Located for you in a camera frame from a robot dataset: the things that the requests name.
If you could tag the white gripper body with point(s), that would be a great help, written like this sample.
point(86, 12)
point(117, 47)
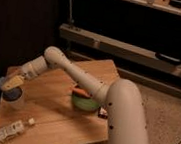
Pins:
point(28, 71)

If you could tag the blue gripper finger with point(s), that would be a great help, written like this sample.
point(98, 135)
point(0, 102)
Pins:
point(0, 82)

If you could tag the white yellowish sponge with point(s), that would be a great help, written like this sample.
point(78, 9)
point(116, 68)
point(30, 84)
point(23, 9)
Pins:
point(12, 82)

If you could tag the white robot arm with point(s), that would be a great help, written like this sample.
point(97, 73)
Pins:
point(122, 98)

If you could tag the ceramic cup with dark rim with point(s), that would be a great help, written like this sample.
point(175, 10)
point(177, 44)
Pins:
point(14, 98)

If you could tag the orange carrot toy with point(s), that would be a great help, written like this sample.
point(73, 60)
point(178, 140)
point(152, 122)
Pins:
point(80, 91)

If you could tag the small white cube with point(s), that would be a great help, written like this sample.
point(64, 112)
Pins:
point(31, 122)

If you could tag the white remote control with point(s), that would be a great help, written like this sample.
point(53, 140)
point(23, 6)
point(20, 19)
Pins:
point(11, 130)

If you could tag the green bowl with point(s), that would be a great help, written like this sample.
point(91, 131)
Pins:
point(86, 104)

